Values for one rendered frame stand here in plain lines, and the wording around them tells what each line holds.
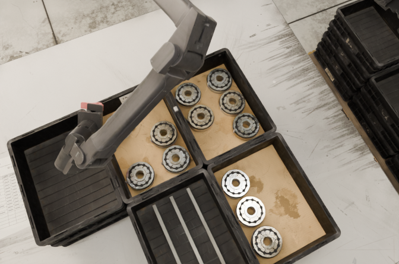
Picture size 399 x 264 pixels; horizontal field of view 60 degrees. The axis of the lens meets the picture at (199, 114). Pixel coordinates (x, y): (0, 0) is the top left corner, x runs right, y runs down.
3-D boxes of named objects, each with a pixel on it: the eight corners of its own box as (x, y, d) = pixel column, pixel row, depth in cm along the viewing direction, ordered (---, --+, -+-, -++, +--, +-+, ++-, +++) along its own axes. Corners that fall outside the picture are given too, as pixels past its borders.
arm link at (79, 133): (88, 141, 92) (68, 130, 91) (77, 161, 94) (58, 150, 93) (96, 131, 98) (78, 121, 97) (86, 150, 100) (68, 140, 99)
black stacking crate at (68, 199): (21, 150, 135) (6, 142, 124) (93, 119, 140) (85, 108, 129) (51, 248, 121) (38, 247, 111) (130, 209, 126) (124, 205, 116)
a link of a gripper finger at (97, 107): (110, 97, 110) (101, 107, 101) (109, 118, 112) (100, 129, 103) (88, 95, 110) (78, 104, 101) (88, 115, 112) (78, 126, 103)
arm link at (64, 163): (111, 155, 94) (85, 156, 87) (93, 186, 98) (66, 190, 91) (90, 128, 100) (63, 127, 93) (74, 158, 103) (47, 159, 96)
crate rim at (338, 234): (205, 168, 122) (205, 166, 120) (277, 132, 127) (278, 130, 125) (262, 279, 109) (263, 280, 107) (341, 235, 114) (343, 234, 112)
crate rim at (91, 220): (8, 143, 126) (5, 141, 124) (86, 109, 131) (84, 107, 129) (40, 248, 112) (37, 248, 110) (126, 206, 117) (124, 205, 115)
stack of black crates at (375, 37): (310, 53, 229) (335, 8, 187) (349, 37, 233) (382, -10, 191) (344, 103, 215) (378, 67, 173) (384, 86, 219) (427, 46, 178)
